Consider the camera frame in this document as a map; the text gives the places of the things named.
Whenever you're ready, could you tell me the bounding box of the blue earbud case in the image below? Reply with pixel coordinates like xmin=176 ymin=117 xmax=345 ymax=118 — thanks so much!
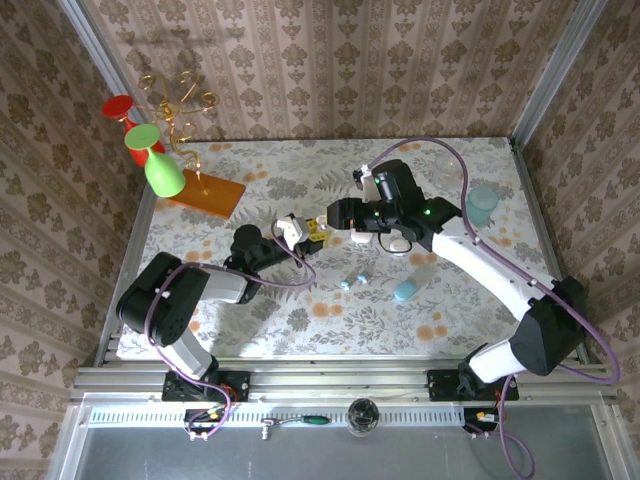
xmin=393 ymin=262 xmax=439 ymax=304

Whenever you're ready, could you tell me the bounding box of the teal textured plastic cup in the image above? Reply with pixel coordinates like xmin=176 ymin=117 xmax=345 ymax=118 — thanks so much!
xmin=462 ymin=186 xmax=500 ymax=228

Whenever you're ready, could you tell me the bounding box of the floral table cover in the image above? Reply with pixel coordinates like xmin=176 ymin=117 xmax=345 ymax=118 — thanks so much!
xmin=115 ymin=137 xmax=576 ymax=359

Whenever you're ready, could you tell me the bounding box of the green plastic goblet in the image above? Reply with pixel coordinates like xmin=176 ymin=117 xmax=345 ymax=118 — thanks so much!
xmin=123 ymin=123 xmax=187 ymax=200

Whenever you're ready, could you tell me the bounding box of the round black lens dome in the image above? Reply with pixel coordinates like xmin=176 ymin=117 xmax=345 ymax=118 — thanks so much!
xmin=346 ymin=398 xmax=381 ymax=438

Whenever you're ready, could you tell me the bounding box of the red plastic goblet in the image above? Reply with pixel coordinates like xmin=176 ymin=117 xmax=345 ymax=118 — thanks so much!
xmin=101 ymin=95 xmax=167 ymax=169

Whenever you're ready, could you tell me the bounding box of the grey metal panel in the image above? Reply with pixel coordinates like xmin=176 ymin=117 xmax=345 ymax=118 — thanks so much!
xmin=47 ymin=402 xmax=632 ymax=480

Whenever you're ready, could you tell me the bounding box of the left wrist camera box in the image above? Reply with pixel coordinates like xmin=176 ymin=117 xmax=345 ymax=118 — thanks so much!
xmin=275 ymin=213 xmax=315 ymax=247

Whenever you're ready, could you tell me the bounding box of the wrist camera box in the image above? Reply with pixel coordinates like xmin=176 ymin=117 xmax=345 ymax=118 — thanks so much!
xmin=352 ymin=166 xmax=380 ymax=204
xmin=275 ymin=213 xmax=315 ymax=247

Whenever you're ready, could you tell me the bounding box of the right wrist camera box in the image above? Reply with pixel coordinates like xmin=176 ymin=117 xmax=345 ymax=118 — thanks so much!
xmin=352 ymin=166 xmax=380 ymax=204

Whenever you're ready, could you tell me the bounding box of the purple cable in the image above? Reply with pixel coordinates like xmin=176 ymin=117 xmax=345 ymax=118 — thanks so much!
xmin=367 ymin=137 xmax=622 ymax=480
xmin=143 ymin=219 xmax=317 ymax=441

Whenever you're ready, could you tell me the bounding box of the gold wire rack orange base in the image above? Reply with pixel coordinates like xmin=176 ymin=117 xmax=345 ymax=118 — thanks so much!
xmin=138 ymin=69 xmax=248 ymax=220

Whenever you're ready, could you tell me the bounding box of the aluminium side rail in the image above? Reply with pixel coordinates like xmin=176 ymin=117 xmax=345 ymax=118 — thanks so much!
xmin=93 ymin=149 xmax=174 ymax=369
xmin=508 ymin=137 xmax=592 ymax=364

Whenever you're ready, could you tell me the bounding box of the aluminium front rail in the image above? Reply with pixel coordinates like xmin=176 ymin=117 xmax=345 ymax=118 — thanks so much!
xmin=69 ymin=354 xmax=620 ymax=407

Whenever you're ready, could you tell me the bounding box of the green handled ratchet tool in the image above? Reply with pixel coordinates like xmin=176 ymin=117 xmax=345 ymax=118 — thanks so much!
xmin=260 ymin=413 xmax=332 ymax=441

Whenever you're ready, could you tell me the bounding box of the black wired connector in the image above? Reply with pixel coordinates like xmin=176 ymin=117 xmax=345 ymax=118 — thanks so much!
xmin=462 ymin=407 xmax=502 ymax=434
xmin=182 ymin=408 xmax=225 ymax=435

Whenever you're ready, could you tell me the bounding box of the white slotted cable duct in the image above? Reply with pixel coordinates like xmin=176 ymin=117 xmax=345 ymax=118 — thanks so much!
xmin=87 ymin=407 xmax=501 ymax=428

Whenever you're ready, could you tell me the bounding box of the aluminium frame post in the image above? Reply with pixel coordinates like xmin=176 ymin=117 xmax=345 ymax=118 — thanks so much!
xmin=56 ymin=0 xmax=174 ymax=151
xmin=509 ymin=0 xmax=610 ymax=146

